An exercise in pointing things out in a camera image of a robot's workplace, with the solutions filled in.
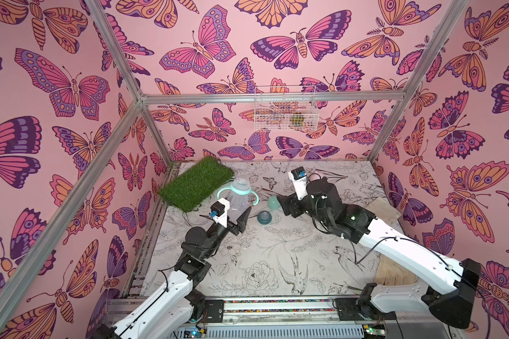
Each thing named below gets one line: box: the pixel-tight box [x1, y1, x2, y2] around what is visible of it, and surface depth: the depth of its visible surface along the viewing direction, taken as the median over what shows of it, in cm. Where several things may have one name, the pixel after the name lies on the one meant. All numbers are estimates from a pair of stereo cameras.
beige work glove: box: [365, 196, 402, 226], surface depth 102 cm
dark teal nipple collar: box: [257, 210, 273, 226], surface depth 98 cm
